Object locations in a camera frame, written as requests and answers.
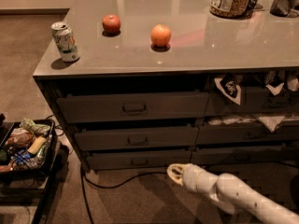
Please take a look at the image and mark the dark glass container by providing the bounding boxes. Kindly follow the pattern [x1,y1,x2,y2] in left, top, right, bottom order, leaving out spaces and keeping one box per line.
[270,0,298,17]

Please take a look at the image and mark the green white soda can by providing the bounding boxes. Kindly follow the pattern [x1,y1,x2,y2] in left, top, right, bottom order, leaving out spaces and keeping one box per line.
[51,21,79,63]

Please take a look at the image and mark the grey drawer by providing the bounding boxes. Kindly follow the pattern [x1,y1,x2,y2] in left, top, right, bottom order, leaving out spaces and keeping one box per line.
[206,87,299,116]
[196,121,299,145]
[57,91,209,123]
[75,125,198,151]
[191,145,299,165]
[86,149,192,170]

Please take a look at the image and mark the jar of nuts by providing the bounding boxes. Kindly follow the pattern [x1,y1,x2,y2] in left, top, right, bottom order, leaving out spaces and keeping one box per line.
[210,0,249,18]

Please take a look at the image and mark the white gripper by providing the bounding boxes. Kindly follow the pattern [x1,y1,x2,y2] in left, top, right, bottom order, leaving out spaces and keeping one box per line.
[166,163,218,194]

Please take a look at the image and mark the black tray of snacks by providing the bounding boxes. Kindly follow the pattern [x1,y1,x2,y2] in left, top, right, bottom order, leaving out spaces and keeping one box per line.
[0,119,57,179]

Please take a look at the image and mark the black floor cable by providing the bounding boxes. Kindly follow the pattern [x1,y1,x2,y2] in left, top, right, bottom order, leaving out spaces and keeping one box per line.
[80,165,167,224]

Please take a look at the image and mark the white packets in drawer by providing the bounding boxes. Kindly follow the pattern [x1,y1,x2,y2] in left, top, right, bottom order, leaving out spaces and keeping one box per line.
[207,113,285,133]

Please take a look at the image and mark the grey cabinet with countertop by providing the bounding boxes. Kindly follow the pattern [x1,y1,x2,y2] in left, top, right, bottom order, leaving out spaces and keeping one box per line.
[34,0,299,171]

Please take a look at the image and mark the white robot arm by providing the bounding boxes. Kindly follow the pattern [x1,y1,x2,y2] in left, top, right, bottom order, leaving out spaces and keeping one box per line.
[167,163,299,224]

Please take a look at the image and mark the orange fruit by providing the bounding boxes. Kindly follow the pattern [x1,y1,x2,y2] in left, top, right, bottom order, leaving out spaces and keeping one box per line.
[150,24,171,47]

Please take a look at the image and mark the red apple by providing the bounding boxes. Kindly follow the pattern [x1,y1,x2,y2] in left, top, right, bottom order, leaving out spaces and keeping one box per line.
[102,14,121,34]

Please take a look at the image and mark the black white snack bag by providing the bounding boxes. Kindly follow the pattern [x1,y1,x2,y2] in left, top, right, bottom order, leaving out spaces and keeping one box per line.
[214,73,242,105]

